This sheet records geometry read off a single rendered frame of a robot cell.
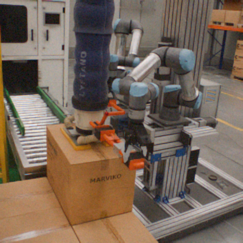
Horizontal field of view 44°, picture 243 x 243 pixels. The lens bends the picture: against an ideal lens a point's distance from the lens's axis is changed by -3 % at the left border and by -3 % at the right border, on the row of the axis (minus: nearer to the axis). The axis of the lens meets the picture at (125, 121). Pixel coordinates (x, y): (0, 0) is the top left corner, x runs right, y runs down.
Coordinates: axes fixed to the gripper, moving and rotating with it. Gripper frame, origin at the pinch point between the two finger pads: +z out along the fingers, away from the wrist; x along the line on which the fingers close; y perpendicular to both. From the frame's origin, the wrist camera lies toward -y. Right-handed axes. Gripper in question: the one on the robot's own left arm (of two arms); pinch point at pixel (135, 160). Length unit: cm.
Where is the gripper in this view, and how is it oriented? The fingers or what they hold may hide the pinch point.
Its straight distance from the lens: 144.0
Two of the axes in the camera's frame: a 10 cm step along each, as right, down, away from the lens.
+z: -0.7, 9.4, 3.3
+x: -9.0, 0.9, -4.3
